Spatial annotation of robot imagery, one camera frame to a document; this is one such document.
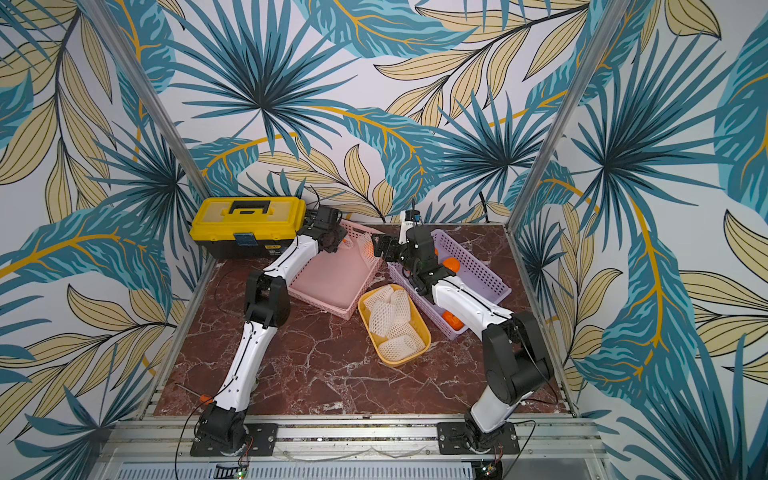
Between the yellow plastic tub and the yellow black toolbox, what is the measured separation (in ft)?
1.12

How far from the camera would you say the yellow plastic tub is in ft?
2.74

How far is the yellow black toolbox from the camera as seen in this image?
98 cm
